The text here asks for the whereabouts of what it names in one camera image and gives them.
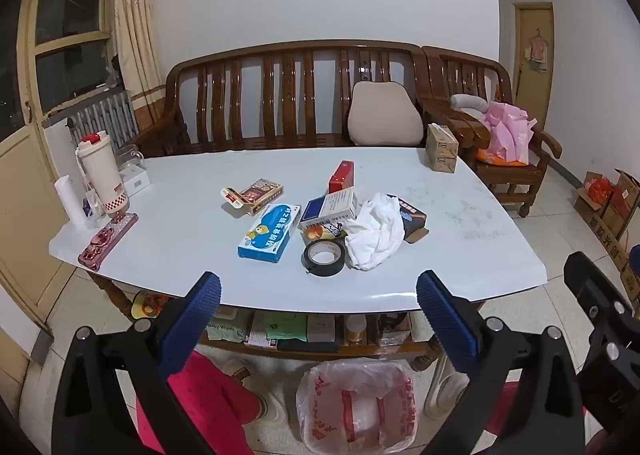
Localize blue white cartoon medicine box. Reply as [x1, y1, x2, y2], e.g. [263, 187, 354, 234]
[237, 203, 302, 264]

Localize white thermos with red lid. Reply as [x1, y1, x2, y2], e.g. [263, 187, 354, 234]
[76, 131, 130, 216]

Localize dark blue white medicine box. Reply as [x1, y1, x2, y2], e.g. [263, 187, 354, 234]
[299, 187, 360, 231]

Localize wooden armchair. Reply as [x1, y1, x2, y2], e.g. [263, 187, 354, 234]
[422, 46, 563, 218]

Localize colourful snack wrapper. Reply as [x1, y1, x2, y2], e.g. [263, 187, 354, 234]
[306, 221, 347, 242]

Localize orange toy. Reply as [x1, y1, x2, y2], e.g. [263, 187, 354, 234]
[131, 291, 171, 321]

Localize flat black case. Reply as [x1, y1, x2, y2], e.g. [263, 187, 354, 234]
[276, 339, 340, 354]

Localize red carton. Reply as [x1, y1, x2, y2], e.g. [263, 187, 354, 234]
[328, 160, 356, 194]

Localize beige curtain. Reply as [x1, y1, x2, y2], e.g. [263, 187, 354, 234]
[111, 0, 167, 112]

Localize yellow wooden door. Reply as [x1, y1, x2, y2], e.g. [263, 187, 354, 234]
[514, 3, 556, 118]

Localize beige back cushion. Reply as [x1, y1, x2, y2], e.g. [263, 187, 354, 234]
[347, 81, 425, 148]

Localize cardboard box with red bag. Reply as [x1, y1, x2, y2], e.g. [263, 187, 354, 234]
[574, 170, 615, 223]

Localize white tissue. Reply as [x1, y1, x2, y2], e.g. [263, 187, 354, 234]
[344, 193, 405, 271]

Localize white paper roll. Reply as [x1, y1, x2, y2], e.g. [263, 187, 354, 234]
[54, 175, 87, 229]

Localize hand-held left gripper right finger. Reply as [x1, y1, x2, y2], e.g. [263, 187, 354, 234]
[416, 270, 586, 455]

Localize small amber bottle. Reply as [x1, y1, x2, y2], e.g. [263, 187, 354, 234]
[345, 315, 368, 346]

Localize wooden slatted bench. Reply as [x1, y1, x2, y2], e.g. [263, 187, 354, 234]
[135, 40, 426, 158]

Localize grey radiator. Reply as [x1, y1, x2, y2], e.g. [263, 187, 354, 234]
[67, 90, 140, 150]

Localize cardboard tissue box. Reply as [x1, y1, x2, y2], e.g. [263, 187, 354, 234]
[426, 123, 459, 174]

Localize trash bin with plastic bag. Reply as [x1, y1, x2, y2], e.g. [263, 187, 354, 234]
[296, 357, 419, 455]

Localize tan box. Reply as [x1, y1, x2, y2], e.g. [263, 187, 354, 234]
[306, 314, 337, 343]

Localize white slipper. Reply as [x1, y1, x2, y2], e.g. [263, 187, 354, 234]
[425, 362, 469, 420]
[220, 357, 292, 424]

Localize pink plastic bag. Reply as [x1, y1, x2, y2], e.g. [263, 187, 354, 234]
[475, 101, 537, 166]

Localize black tape roll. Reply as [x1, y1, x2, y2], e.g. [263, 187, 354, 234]
[301, 238, 347, 278]

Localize pink phone case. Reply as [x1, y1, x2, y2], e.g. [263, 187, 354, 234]
[77, 212, 139, 269]

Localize green paper packet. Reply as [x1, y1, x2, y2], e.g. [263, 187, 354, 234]
[245, 312, 308, 349]

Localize clear glass jar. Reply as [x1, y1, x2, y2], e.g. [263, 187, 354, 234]
[116, 145, 146, 172]

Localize grey pillow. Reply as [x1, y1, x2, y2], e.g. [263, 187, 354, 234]
[450, 93, 491, 116]

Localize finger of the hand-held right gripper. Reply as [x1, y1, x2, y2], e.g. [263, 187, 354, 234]
[564, 251, 637, 332]

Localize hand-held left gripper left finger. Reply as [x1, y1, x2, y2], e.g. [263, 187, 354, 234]
[52, 271, 223, 455]

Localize yellow framed balcony door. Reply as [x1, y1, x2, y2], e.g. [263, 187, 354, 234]
[0, 0, 117, 318]

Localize brown carton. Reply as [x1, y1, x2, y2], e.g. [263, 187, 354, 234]
[220, 178, 284, 216]

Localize small white box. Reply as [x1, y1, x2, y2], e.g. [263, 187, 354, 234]
[120, 168, 151, 196]

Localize person's red pants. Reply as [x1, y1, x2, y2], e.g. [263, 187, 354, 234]
[135, 350, 586, 455]

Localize black carton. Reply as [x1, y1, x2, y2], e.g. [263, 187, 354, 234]
[387, 193, 430, 246]

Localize green wet wipes pack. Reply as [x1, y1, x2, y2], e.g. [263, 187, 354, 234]
[206, 307, 251, 342]

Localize stack of printed cardboard boxes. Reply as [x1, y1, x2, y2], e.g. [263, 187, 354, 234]
[600, 169, 640, 297]

